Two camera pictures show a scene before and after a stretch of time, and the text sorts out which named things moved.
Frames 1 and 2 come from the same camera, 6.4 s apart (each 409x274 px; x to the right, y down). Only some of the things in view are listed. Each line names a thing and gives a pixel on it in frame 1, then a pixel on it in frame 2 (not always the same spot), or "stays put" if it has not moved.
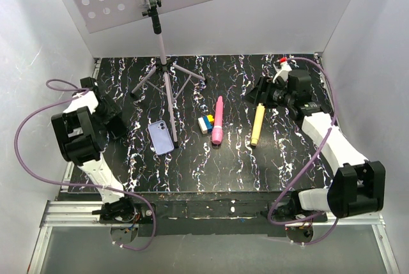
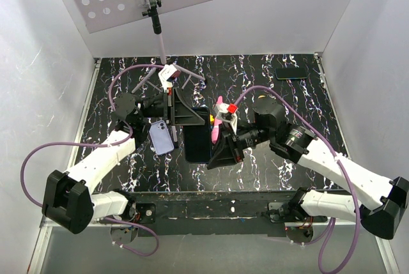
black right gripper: x=254 y=96 -> x=227 y=151
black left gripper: x=113 y=110 -> x=181 y=113
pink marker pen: x=217 y=128 stays put
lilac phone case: x=161 y=137 stays put
